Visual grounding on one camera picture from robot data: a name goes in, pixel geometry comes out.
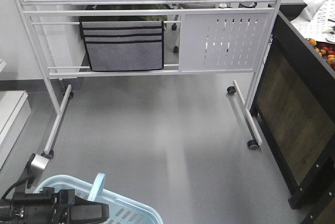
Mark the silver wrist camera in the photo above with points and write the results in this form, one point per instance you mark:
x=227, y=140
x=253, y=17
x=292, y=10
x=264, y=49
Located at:
x=37, y=164

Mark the white wheeled whiteboard stand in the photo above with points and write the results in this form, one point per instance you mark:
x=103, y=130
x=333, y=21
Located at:
x=200, y=36

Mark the white metal shelving unit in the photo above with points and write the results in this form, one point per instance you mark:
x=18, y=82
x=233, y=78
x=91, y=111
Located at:
x=15, y=110

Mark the dark wooden counter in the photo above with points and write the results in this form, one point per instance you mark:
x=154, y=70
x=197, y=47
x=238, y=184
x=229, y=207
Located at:
x=294, y=104

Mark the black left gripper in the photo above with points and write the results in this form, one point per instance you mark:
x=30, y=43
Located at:
x=49, y=206

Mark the grey fabric storage pouch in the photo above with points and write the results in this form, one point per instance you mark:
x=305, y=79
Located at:
x=123, y=46

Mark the light blue plastic basket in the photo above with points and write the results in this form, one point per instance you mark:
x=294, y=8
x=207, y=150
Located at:
x=121, y=208

